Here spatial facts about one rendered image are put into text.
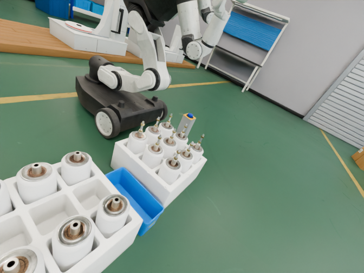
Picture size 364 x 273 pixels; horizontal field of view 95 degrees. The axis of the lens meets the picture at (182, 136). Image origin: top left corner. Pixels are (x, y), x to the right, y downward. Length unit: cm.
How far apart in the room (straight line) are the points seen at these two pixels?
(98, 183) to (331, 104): 554
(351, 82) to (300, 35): 165
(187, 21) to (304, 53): 501
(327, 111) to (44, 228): 573
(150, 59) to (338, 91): 511
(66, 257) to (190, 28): 91
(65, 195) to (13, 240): 17
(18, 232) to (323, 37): 592
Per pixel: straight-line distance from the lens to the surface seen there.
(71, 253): 57
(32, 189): 69
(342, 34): 586
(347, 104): 581
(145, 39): 116
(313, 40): 578
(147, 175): 83
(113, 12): 308
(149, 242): 85
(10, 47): 238
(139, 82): 116
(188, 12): 89
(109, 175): 87
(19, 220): 73
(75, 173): 72
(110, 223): 61
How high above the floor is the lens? 76
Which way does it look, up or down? 30 degrees down
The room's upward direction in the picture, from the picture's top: 25 degrees clockwise
